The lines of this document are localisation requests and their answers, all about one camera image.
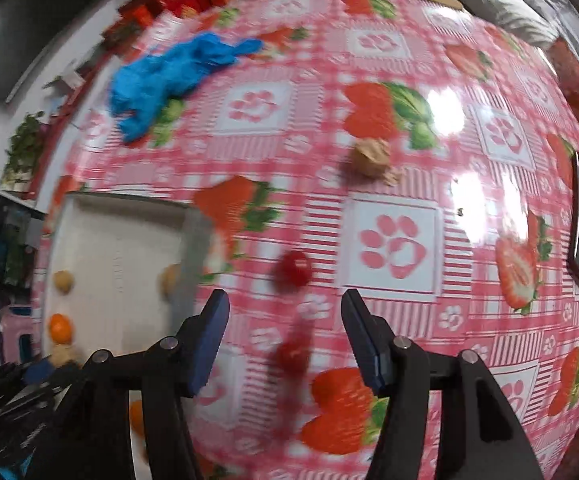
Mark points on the dark glass cabinet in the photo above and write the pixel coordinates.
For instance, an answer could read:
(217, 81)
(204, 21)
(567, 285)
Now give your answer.
(20, 239)

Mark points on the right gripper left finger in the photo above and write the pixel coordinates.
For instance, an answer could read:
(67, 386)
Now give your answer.
(199, 339)

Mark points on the cracked walnut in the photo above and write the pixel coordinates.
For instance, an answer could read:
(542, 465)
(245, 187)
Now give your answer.
(370, 158)

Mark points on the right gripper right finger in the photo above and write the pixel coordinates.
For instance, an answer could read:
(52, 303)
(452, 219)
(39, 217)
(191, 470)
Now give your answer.
(371, 341)

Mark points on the green potted plant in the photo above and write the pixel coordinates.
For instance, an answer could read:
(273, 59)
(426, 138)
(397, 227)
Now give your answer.
(26, 145)

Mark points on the cherry tomato pair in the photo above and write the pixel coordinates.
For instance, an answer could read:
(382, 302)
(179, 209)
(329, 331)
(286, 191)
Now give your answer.
(292, 271)
(292, 358)

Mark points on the pink strawberry tablecloth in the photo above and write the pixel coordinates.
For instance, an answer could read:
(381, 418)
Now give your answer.
(467, 251)

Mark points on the white shallow tray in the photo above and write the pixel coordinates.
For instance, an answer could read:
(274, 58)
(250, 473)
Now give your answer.
(116, 246)

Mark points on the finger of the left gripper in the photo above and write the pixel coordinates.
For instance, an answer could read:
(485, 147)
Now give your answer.
(38, 371)

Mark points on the mandarin orange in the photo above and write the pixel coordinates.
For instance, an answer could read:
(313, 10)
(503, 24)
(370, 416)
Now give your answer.
(136, 417)
(60, 329)

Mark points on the blue plastic gloves pile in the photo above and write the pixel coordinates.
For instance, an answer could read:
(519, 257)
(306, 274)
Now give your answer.
(140, 90)

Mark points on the tan longan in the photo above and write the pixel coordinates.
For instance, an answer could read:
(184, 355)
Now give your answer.
(63, 281)
(168, 280)

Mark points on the pink plastic stool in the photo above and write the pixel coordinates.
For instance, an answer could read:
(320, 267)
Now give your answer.
(16, 330)

